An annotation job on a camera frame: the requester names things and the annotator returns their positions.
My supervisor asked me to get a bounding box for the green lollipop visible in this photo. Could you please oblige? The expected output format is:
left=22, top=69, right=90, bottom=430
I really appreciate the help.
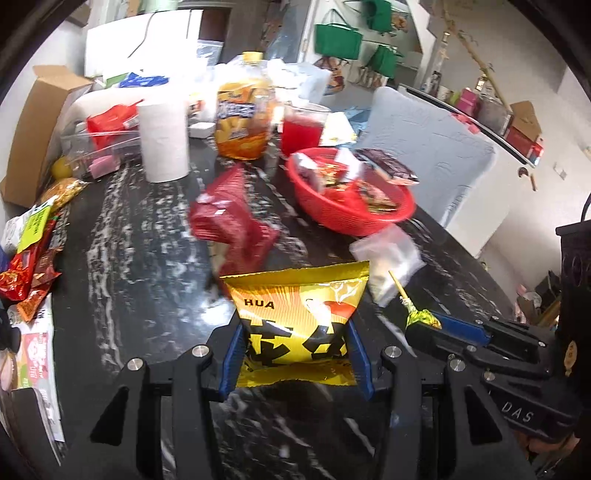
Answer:
left=389, top=270, right=443, bottom=330

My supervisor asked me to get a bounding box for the yellow peanut snack bag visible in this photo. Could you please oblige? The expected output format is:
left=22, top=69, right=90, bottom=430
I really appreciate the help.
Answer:
left=221, top=261, right=370, bottom=388

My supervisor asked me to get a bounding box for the clear plastic snack bag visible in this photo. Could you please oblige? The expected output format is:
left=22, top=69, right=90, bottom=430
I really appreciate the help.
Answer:
left=349, top=224, right=425, bottom=308

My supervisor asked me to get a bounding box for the dark red snack bag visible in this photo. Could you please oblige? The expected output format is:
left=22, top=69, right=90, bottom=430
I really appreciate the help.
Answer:
left=188, top=165, right=280, bottom=276

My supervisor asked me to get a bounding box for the grey leaf pattern chair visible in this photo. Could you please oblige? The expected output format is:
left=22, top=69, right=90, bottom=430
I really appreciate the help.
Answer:
left=356, top=87, right=496, bottom=227

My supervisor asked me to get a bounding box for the brown chocolate snack pack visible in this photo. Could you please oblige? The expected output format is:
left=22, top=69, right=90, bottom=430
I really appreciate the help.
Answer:
left=353, top=148, right=420, bottom=186

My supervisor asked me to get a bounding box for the snack packets pile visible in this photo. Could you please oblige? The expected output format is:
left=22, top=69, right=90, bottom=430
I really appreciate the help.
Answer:
left=1, top=177, right=88, bottom=323

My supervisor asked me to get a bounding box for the red plastic basket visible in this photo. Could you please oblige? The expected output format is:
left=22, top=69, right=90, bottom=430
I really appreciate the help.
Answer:
left=287, top=147, right=418, bottom=237

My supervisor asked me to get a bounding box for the white paper towel roll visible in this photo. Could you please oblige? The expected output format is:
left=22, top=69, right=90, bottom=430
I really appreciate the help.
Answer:
left=137, top=97, right=189, bottom=183

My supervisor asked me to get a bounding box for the cup of red drink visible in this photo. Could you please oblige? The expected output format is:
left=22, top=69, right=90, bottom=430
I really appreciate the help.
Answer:
left=280, top=104, right=331, bottom=158

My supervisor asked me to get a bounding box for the iced tea bottle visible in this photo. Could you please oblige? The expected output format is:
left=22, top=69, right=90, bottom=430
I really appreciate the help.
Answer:
left=214, top=51, right=276, bottom=161

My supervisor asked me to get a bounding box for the green tote bag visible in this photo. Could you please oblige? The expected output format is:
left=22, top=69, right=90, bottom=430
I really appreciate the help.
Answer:
left=314, top=9, right=363, bottom=60
left=368, top=44, right=403, bottom=78
left=362, top=0, right=392, bottom=33

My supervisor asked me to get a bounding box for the blue tissue pack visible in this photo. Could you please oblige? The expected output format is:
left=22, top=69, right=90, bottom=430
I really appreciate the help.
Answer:
left=118, top=72, right=169, bottom=88

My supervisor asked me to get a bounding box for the cardboard box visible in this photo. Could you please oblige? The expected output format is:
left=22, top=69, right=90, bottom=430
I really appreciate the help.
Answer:
left=1, top=65, right=92, bottom=208

